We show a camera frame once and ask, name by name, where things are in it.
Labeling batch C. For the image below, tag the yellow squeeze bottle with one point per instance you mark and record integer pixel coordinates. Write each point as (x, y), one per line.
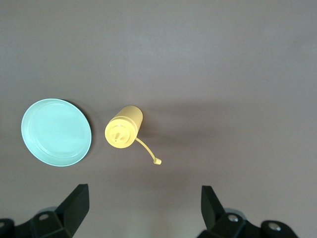
(123, 127)

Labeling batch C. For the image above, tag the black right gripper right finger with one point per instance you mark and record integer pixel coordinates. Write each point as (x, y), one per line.
(215, 210)

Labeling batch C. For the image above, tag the pale green plate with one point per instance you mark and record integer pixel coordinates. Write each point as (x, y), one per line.
(55, 132)

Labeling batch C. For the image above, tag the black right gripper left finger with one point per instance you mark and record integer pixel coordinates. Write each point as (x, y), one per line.
(70, 210)

